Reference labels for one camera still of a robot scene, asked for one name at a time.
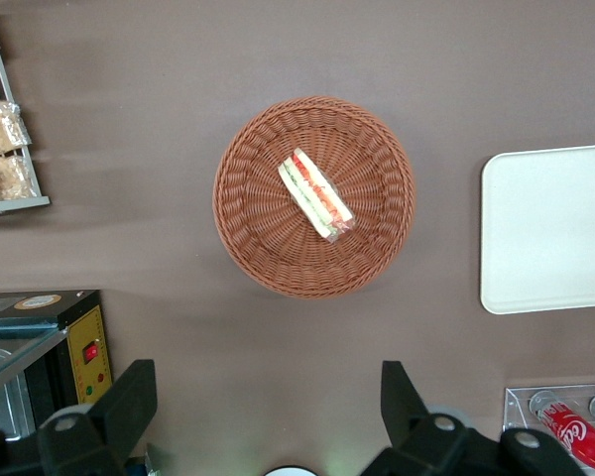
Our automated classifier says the bagged brown bread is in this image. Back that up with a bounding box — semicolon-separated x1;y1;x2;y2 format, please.
0;100;32;156
0;155;38;203

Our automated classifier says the white rectangular plastic tray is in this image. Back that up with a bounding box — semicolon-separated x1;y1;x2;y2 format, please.
479;143;595;316

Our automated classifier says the black food warmer yellow panel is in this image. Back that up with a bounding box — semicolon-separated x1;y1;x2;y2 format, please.
0;290;114;442

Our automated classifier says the grey wire display rack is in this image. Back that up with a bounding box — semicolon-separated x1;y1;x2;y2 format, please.
0;9;51;218

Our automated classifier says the plastic-wrapped triangle sandwich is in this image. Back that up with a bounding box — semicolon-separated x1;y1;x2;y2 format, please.
277;147;355;244

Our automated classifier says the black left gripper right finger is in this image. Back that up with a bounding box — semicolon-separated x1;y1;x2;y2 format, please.
361;360;586;476

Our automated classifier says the round brown wicker basket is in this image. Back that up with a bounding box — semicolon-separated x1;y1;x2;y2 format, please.
211;95;417;300

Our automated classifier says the steel pan in warmer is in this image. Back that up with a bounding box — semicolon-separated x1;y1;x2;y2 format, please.
0;346;36;442

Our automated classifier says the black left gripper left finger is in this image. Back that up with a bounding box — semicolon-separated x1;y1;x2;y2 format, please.
0;359;159;476

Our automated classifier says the clear acrylic bottle box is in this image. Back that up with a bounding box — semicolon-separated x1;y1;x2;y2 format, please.
503;382;595;476

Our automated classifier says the white round object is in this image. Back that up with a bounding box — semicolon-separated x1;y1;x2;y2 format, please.
263;464;319;476

